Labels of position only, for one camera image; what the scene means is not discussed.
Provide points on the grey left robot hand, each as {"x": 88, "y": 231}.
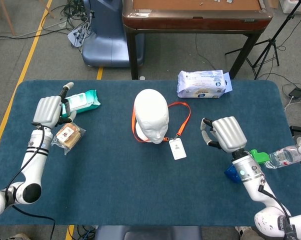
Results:
{"x": 46, "y": 110}

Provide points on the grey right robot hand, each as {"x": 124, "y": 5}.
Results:
{"x": 228, "y": 133}

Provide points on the white ID badge holder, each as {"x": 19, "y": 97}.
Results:
{"x": 177, "y": 150}

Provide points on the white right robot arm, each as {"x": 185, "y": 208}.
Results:
{"x": 250, "y": 172}

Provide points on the white foam mannequin head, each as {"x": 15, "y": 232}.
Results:
{"x": 150, "y": 110}

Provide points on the biscuits in clear bag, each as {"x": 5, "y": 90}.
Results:
{"x": 68, "y": 136}

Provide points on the blue toy building block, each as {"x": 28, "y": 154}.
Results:
{"x": 230, "y": 173}

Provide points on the green toy building block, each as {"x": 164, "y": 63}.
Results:
{"x": 260, "y": 157}

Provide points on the green wet wipes pack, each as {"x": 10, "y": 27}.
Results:
{"x": 88, "y": 100}

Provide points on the white blue tissue pack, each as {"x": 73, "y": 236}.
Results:
{"x": 200, "y": 85}

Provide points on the clear plastic water bottle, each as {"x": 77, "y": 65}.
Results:
{"x": 283, "y": 156}

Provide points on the black stand base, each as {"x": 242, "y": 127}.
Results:
{"x": 300, "y": 130}

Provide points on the white power strip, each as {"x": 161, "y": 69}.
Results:
{"x": 74, "y": 37}

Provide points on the black phone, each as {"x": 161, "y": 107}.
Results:
{"x": 296, "y": 93}

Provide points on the white chair wooden legs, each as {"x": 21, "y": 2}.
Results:
{"x": 8, "y": 20}

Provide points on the blue felt table cover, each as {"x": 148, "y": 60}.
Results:
{"x": 115, "y": 180}

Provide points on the person's shoe and trouser leg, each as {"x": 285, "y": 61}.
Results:
{"x": 243, "y": 231}
{"x": 19, "y": 236}

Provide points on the light wooden pole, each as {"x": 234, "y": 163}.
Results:
{"x": 47, "y": 9}

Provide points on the black tripod stand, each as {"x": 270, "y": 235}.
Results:
{"x": 272, "y": 42}

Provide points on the brown mahjong table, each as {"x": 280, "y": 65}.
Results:
{"x": 190, "y": 23}

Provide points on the dark blue robot body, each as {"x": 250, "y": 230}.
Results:
{"x": 148, "y": 233}

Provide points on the brown cardboard box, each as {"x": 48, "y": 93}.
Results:
{"x": 273, "y": 3}

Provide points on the white storage box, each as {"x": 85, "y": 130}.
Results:
{"x": 285, "y": 6}

